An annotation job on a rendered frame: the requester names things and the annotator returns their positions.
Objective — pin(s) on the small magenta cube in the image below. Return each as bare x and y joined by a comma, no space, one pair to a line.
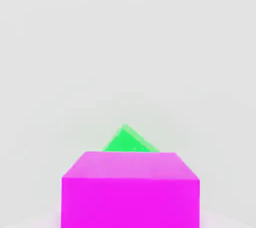
130,196

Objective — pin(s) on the small green cube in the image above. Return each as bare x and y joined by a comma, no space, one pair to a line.
127,142

